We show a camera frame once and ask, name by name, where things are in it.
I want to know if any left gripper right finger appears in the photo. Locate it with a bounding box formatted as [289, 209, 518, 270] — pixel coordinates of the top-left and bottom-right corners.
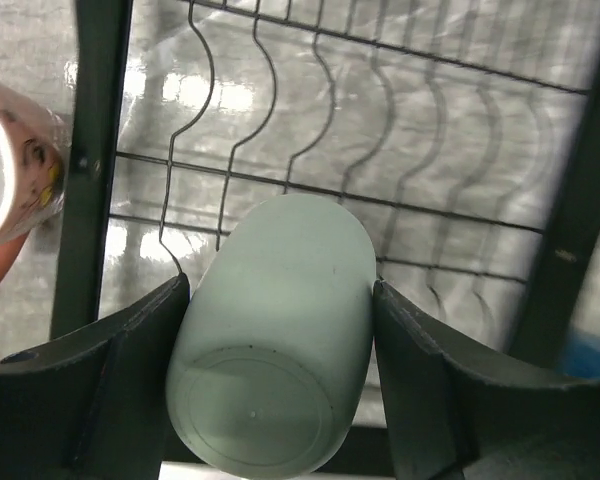
[373, 280, 600, 479]

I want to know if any pink floral mug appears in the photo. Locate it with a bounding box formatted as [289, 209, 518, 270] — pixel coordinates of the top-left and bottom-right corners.
[0, 83, 70, 283]

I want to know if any blue faceted mug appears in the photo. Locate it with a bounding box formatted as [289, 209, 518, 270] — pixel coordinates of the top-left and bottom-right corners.
[559, 328, 600, 379]

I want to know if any black wire dish rack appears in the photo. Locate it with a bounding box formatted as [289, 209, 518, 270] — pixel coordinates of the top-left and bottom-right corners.
[50, 1, 600, 358]

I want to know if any mint green cup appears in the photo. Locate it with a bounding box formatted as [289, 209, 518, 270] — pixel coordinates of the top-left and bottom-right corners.
[166, 194, 376, 479]

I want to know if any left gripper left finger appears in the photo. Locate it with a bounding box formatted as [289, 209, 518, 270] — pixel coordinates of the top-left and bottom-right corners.
[0, 275, 190, 479]

